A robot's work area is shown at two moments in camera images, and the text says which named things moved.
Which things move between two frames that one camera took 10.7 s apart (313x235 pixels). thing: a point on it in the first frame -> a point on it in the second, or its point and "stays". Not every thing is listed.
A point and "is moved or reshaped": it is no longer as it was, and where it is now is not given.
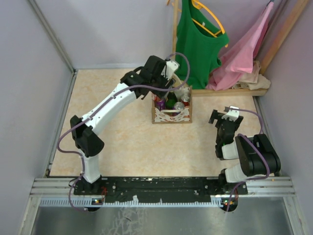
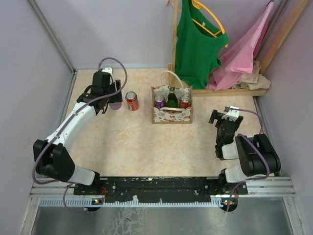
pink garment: (239, 60) stays
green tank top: (200, 41) stays
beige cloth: (253, 80) stays
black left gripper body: (161, 81) -> (112, 88)
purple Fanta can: (176, 113) is moved or reshaped
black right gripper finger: (215, 115) stays
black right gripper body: (218, 125) stays
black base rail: (157, 190) stays
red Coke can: (157, 99) -> (132, 101)
